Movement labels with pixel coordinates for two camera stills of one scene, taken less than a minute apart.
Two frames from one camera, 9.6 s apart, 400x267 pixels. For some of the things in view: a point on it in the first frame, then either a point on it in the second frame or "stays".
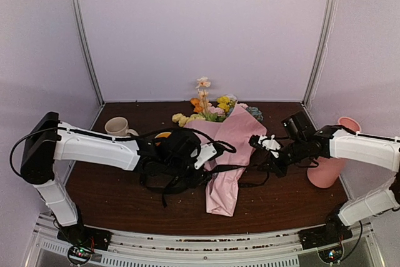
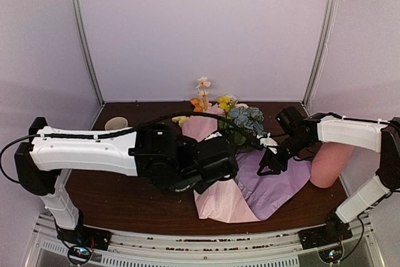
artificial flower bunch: (202, 110) stays
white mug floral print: (119, 126) stays
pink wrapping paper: (235, 139) -> (223, 201)
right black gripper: (274, 166) -> (274, 162)
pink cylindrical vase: (329, 170) stays
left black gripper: (197, 180) stays
